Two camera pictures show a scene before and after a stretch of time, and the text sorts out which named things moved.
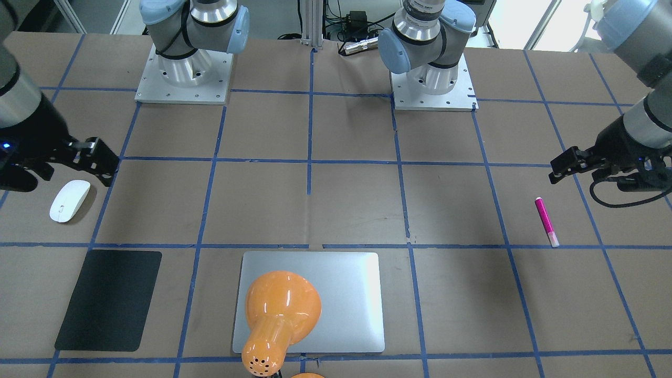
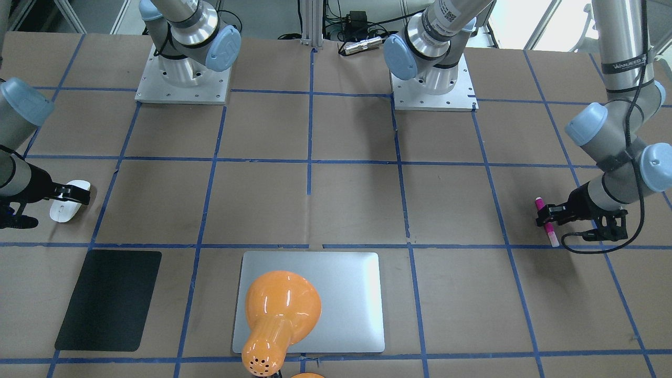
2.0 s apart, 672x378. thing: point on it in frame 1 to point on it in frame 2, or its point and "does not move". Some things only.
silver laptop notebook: (349, 285) does not move
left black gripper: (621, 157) to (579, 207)
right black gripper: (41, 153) to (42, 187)
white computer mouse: (68, 202) does not move
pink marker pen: (546, 222) does not move
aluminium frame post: (312, 12) does not move
